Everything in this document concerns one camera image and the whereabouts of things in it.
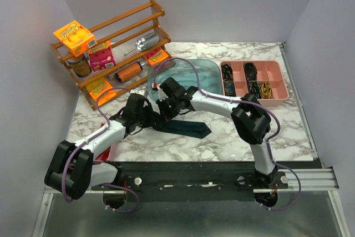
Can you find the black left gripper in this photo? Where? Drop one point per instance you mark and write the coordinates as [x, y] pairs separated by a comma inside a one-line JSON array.
[[148, 108]]

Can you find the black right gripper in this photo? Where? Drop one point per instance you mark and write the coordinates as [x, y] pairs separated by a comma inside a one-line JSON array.
[[160, 103]]

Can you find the dark green necktie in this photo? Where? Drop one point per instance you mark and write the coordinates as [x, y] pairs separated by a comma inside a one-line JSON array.
[[190, 129]]

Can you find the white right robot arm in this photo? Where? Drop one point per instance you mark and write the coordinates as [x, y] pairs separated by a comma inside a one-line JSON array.
[[251, 121]]

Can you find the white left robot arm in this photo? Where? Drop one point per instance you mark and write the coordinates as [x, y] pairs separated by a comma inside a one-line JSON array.
[[72, 170]]

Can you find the clear blue plastic tub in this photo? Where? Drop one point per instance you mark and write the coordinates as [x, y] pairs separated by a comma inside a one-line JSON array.
[[205, 71]]

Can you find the orange sponge box bottom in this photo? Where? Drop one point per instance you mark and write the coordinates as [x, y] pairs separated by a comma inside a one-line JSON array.
[[100, 90]]

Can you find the orange sponge box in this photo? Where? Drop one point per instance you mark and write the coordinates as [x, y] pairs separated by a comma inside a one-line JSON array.
[[156, 56], [100, 90]]

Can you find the brown cylinder bottle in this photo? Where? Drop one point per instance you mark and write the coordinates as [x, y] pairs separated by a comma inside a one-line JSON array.
[[129, 72]]

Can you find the orange sponge box right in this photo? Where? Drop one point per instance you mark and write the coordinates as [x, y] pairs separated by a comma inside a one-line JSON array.
[[156, 56]]

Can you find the rolled blue floral tie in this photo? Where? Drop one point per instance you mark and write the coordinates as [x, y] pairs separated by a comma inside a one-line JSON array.
[[229, 88]]

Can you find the pink narrow bin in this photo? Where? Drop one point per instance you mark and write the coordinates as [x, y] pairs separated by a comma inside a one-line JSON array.
[[105, 155]]

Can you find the rolled dark patterned tie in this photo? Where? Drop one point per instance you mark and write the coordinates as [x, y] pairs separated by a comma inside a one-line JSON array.
[[227, 73]]

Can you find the metal scoop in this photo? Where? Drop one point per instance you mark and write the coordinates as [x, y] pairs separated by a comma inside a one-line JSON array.
[[144, 43]]

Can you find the wooden three-tier rack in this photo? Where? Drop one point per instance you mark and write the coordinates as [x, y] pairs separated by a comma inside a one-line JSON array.
[[122, 31]]

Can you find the pink Scrub Mommy box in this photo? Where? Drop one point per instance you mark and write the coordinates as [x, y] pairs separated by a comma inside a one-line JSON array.
[[101, 56]]

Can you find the food can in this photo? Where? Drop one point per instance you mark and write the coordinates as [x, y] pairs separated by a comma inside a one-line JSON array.
[[80, 66]]

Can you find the rolled blue striped tie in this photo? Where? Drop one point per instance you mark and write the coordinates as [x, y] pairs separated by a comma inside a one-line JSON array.
[[254, 88]]

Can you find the rolled black tie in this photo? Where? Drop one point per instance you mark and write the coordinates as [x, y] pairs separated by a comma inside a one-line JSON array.
[[250, 71]]

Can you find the pink divided organizer tray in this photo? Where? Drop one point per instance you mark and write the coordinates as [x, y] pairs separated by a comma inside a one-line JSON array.
[[261, 78]]

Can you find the rolled yellow tie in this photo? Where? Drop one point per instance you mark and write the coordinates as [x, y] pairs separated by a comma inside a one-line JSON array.
[[266, 90]]

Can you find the orange Scrub Daddy box top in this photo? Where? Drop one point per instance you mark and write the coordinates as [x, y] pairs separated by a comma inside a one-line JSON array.
[[76, 38]]

